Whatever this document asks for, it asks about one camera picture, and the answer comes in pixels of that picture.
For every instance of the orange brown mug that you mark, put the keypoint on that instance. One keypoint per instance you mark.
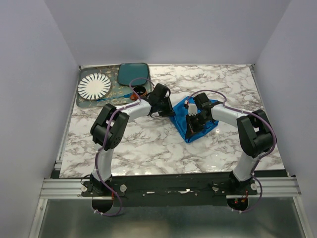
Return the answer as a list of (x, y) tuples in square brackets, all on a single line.
[(140, 92)]

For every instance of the blue plastic fork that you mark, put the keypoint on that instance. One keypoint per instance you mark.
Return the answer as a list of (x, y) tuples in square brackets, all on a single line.
[(117, 97)]

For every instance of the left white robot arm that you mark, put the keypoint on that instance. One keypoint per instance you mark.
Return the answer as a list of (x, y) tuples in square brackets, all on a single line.
[(109, 127)]

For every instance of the teal square plate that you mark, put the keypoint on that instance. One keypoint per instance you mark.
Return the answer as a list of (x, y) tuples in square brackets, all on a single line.
[(130, 71)]

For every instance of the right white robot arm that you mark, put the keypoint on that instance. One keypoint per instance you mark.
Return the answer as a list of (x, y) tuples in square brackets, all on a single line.
[(256, 136)]

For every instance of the aluminium frame rail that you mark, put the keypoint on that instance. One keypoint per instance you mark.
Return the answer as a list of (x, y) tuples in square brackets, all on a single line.
[(61, 189)]

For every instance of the blue cloth napkin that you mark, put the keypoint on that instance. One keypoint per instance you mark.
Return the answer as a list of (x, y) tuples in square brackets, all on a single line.
[(179, 121)]

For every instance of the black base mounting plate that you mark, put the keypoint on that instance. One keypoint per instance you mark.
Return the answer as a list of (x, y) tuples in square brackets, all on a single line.
[(217, 189)]

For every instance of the white striped round plate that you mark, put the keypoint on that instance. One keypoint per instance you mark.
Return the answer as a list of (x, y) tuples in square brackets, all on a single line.
[(94, 86)]

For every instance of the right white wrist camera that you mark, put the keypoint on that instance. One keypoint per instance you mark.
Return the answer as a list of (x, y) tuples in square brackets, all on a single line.
[(191, 107)]

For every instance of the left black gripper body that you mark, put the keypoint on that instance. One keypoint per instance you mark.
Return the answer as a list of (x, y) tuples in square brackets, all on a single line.
[(165, 108)]

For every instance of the green patterned tray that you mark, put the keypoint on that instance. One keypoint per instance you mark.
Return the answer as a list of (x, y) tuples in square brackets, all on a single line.
[(112, 84)]

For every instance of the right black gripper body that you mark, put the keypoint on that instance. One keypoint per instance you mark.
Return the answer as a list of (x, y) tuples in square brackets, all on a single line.
[(196, 122)]

